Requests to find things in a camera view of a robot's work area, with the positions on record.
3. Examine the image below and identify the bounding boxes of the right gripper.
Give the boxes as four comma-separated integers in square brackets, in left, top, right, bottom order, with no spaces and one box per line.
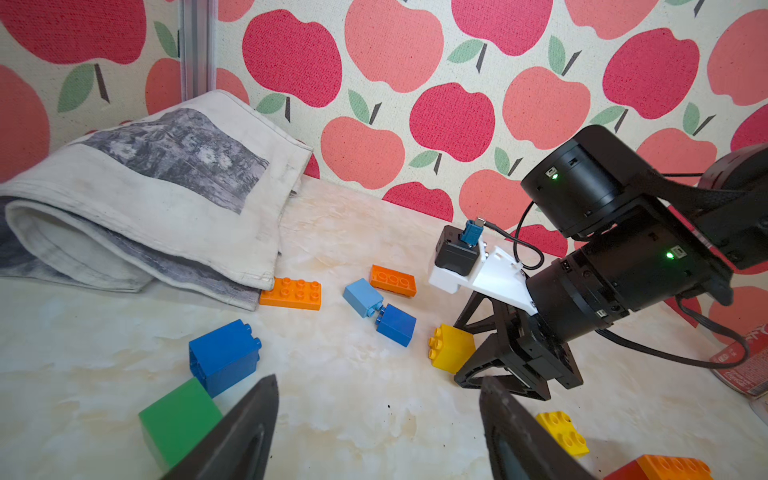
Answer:
[453,200,736,402]

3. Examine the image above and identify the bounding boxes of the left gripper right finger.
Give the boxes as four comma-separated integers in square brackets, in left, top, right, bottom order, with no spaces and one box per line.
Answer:
[479,377,592,480]

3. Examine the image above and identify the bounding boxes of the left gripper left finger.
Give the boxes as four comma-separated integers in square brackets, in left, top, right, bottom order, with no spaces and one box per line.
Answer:
[164,374,279,480]

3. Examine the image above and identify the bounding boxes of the red lego brick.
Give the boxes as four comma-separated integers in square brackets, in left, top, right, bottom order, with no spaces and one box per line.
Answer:
[604,462,638,480]

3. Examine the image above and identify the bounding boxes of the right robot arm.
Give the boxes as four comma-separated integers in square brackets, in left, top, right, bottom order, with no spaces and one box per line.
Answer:
[432,125,767,401]

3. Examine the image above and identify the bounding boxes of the green lego brick left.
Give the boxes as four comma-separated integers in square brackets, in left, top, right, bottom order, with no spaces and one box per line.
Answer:
[138,378,223,472]

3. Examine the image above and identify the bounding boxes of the dark blue lego brick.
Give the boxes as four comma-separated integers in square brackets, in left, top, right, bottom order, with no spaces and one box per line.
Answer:
[189,320,262,398]

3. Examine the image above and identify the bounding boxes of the orange lego brick far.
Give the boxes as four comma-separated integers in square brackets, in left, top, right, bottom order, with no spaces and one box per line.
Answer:
[369,265,417,298]

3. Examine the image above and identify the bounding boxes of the light blue lego brick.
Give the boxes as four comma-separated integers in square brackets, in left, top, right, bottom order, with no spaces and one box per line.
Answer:
[343,279,384,318]

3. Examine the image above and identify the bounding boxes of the red soda can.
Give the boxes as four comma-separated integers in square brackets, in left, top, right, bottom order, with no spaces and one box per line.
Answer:
[712,324,768,398]

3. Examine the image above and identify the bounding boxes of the yellow tin can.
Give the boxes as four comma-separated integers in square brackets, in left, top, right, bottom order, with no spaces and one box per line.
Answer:
[749,393,768,425]

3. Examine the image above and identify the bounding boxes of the folded beige towel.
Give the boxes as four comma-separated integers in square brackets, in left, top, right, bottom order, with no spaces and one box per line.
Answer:
[1,90,312,311]

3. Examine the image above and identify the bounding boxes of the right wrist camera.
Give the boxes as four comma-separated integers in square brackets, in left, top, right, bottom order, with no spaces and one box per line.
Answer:
[428,218,539,317]

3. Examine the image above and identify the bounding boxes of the left frame post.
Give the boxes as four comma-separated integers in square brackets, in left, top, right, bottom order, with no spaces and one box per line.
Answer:
[179,0,218,101]

